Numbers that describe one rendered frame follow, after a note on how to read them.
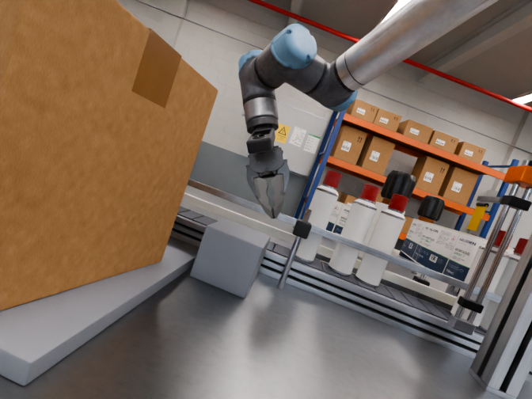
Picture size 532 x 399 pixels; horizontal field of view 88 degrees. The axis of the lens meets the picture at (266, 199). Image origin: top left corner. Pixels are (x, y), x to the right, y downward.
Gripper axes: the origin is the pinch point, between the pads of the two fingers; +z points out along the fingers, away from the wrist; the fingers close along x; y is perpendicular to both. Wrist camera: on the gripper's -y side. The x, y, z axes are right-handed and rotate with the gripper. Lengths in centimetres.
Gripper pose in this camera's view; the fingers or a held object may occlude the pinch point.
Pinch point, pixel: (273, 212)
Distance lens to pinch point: 57.5
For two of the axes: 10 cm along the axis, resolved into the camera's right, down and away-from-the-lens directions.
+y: 1.1, 0.7, 9.9
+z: 1.3, 9.9, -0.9
